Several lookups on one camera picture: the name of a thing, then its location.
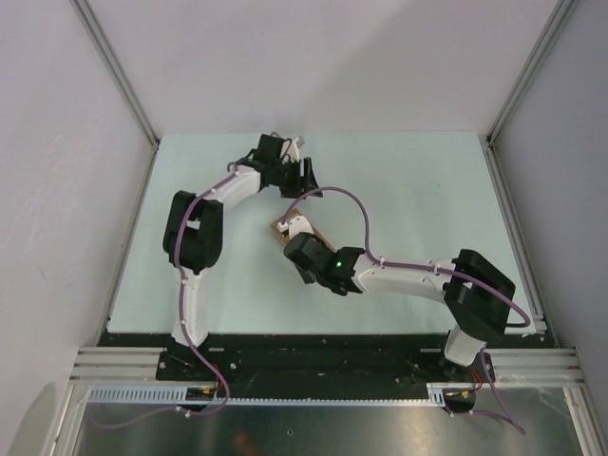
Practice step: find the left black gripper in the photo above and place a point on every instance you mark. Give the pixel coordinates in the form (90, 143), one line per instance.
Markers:
(299, 183)

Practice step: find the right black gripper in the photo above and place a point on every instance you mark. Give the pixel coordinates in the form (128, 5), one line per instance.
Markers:
(306, 276)

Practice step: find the brown cardboard express box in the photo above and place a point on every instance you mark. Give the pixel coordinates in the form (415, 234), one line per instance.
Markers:
(291, 214)

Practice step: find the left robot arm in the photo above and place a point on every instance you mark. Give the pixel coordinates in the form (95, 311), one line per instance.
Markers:
(193, 235)

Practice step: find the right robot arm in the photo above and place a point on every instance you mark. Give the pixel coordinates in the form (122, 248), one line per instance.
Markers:
(476, 293)

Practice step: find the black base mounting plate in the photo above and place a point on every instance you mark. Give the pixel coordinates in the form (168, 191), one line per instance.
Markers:
(307, 366)

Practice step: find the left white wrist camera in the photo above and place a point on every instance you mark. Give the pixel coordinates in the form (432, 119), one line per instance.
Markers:
(291, 149)

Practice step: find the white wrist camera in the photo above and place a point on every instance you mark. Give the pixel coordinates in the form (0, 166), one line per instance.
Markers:
(291, 149)
(293, 227)

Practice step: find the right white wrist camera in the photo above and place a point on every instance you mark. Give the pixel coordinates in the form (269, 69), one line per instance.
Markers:
(293, 227)

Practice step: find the left aluminium frame post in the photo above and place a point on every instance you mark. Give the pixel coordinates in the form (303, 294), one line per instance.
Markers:
(107, 53)

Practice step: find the aluminium frame post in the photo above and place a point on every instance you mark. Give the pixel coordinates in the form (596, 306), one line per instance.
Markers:
(549, 36)
(107, 53)

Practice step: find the aluminium front cross rail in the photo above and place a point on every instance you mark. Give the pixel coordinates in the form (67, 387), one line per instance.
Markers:
(532, 368)

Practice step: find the right aluminium side rail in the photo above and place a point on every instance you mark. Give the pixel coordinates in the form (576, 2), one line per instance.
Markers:
(515, 234)

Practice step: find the right aluminium frame post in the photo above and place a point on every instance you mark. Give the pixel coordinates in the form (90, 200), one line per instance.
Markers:
(549, 36)

